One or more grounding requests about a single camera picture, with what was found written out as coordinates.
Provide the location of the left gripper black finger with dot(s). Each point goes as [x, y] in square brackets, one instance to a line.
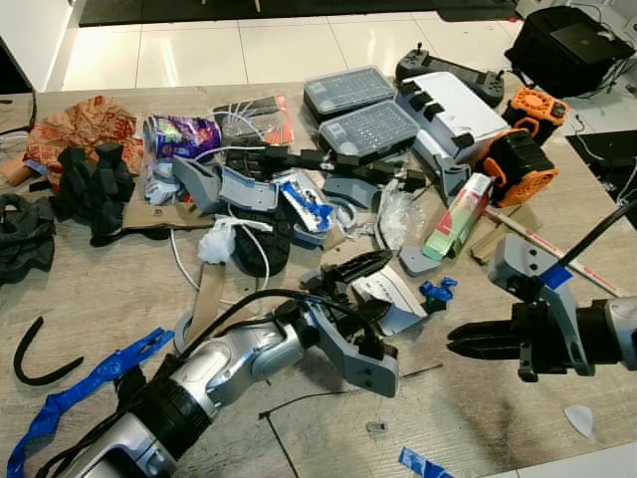
[366, 304]
[358, 267]

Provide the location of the short blue tape piece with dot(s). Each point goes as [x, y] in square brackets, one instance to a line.
[423, 463]

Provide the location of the black curved hook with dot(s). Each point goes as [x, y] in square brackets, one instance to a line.
[25, 373]

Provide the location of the grey rounded printed part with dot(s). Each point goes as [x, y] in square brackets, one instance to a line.
[353, 191]

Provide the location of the flat cardboard piece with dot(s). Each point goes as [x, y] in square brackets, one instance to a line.
[159, 214]

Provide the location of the long blue tape strip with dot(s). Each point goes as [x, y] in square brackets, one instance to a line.
[90, 383]

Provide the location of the small grey metal nut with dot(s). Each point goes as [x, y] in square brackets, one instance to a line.
[376, 428]

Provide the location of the grey flat plastic part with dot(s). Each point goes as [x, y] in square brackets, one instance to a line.
[418, 261]

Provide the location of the black work gloves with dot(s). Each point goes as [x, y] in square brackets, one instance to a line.
[95, 189]

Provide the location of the grey angled printed part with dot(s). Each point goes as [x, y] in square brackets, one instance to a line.
[199, 179]

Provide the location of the black cloth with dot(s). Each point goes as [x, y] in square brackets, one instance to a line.
[25, 239]

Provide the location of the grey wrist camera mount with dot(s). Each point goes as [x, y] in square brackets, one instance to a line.
[542, 274]
[363, 363]

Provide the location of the paper wrapped chopsticks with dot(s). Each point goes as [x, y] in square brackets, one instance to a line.
[557, 254]

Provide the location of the white crumpled tissue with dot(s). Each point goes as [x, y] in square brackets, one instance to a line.
[217, 244]

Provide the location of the black remote controller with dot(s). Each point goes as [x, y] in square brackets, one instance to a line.
[418, 65]

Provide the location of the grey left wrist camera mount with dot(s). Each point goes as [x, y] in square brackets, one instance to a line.
[363, 363]

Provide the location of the grey screw box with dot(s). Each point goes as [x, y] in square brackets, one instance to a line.
[368, 129]
[348, 90]

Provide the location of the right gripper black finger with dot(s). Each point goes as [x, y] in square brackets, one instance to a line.
[483, 331]
[478, 351]

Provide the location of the brown crumpled paper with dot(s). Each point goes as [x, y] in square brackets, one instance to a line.
[85, 124]

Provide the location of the white plastic pick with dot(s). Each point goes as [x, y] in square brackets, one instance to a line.
[580, 420]

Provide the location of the orange black power tool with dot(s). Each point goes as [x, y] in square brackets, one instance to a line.
[518, 164]

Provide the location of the black robot linkage bar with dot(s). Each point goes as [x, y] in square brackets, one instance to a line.
[338, 159]

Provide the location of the black rubber tread sole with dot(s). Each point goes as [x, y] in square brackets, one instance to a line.
[264, 234]

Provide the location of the cardboard strip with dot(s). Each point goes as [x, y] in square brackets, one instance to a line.
[204, 304]

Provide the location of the red edged clear bag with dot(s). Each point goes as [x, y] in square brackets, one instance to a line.
[264, 110]

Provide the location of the green pink carton box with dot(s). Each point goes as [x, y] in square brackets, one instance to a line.
[458, 217]

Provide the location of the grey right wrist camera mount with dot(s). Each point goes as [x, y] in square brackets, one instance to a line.
[542, 274]

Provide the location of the blue white wrapper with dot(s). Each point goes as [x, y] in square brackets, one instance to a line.
[304, 199]

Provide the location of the black zip tie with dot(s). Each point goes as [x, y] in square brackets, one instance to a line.
[299, 398]

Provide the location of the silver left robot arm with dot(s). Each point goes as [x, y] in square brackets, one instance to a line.
[209, 373]

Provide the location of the clear crumpled plastic bag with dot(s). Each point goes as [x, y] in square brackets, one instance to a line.
[398, 214]

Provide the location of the wooden table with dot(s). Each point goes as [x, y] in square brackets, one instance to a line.
[478, 418]

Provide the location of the grey boxy printed part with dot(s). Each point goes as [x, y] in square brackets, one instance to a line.
[249, 189]

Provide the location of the black backpack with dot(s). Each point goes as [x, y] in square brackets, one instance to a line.
[572, 50]

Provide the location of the white printed paper trash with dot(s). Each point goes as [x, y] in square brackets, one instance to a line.
[398, 294]

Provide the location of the small blue clamp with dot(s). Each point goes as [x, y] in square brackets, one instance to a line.
[436, 292]

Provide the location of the white device with black clips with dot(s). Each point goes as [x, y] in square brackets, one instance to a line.
[453, 110]

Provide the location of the purple snack bag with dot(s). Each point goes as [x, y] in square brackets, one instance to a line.
[184, 134]

